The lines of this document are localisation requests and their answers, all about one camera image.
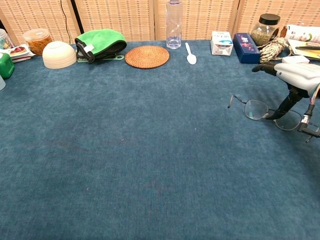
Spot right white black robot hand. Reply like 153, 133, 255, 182
251, 62, 320, 121

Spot metal-frame eyeglasses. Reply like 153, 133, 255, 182
227, 94, 303, 132

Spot small white red box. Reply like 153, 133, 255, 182
281, 55, 310, 65

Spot cream yellow notebook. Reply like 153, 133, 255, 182
287, 38, 320, 61

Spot white green pouch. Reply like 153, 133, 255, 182
284, 24, 320, 45

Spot glass jar black lid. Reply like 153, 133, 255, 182
250, 13, 282, 47

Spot dark blue long box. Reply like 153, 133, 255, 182
232, 32, 261, 65

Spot woven bamboo screen panel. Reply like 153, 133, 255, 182
153, 0, 240, 41
73, 0, 155, 42
232, 0, 320, 36
0, 0, 81, 46

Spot white blue carton box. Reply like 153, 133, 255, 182
210, 30, 234, 56

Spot white plastic spoon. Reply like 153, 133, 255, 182
184, 42, 197, 65

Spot clear plastic bottle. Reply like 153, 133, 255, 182
165, 0, 184, 50

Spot round woven rattan coaster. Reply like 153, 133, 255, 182
124, 45, 171, 69

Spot blue velvet tablecloth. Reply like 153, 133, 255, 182
0, 39, 320, 240

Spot green black folded cloth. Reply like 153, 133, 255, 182
74, 28, 128, 64

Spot light green plastic comb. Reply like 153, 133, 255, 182
76, 54, 125, 63

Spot white upturned bowl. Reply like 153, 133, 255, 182
41, 40, 78, 70

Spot plastic jar of rubber bands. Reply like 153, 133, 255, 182
23, 28, 53, 56

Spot white red snack packet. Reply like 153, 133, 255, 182
7, 44, 36, 63

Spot green plastic cube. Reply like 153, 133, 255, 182
0, 52, 16, 80

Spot clear plastic jar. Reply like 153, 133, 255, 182
0, 28, 14, 50

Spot coiled beige rope bundle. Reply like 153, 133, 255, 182
257, 36, 293, 65

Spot hand cable with black connector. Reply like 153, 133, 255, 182
297, 84, 320, 144

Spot black hanging cable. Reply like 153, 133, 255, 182
60, 0, 70, 45

